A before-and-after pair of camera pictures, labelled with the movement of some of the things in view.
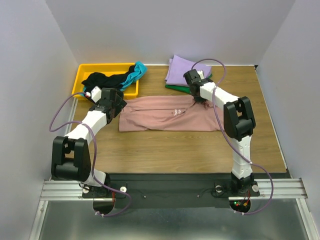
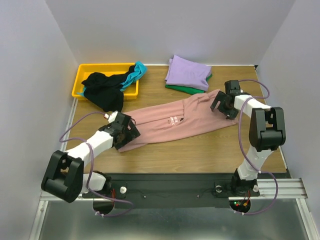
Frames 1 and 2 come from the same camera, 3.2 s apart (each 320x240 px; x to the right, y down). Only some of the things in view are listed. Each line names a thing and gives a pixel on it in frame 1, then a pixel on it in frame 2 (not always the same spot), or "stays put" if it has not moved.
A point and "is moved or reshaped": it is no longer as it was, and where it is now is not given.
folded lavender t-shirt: (177, 67) stays put
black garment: (95, 79) stays put
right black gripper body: (198, 97) -> (221, 104)
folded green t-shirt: (185, 89) stays put
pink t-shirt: (166, 112) is moved or reshaped
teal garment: (140, 71) stays put
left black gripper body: (118, 105) -> (129, 136)
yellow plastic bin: (110, 69) stays put
